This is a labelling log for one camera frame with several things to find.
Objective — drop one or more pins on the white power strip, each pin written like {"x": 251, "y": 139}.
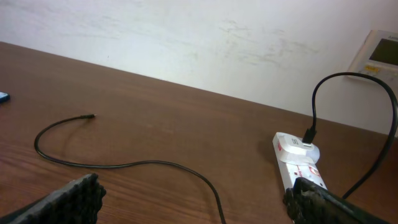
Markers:
{"x": 290, "y": 173}

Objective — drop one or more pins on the blue smartphone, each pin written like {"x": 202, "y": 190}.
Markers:
{"x": 4, "y": 97}

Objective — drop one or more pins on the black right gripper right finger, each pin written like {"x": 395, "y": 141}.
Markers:
{"x": 308, "y": 203}

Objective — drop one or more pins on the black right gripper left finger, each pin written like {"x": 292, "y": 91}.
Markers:
{"x": 77, "y": 202}

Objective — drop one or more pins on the white USB charger adapter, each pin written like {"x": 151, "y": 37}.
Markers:
{"x": 290, "y": 149}

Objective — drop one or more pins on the white wall control panel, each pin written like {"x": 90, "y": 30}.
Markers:
{"x": 378, "y": 57}

